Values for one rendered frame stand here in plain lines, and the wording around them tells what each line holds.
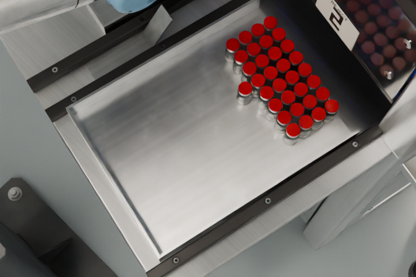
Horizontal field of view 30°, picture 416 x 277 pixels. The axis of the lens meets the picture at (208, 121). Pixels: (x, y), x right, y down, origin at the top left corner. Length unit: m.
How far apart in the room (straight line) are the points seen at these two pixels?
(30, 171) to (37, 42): 0.90
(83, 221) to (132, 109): 0.90
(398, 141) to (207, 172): 0.28
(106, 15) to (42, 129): 0.93
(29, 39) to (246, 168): 0.39
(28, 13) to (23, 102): 1.37
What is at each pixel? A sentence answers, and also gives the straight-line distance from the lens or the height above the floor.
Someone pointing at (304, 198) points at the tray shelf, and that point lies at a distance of 1.14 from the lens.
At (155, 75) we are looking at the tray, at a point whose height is 0.88.
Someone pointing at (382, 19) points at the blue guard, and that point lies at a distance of 0.98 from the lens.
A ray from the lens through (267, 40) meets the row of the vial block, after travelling 1.16.
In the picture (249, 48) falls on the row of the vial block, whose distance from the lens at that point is 1.15.
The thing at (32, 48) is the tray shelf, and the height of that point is 0.88.
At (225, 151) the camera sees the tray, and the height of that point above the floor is 0.88.
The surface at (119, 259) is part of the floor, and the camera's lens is 2.01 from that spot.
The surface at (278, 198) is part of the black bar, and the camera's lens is 1.12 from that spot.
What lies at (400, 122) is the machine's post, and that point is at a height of 0.97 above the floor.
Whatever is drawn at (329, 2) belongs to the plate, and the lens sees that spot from 1.08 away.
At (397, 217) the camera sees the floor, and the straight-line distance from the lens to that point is 2.09.
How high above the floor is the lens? 1.98
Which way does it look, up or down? 72 degrees down
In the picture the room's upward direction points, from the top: 2 degrees clockwise
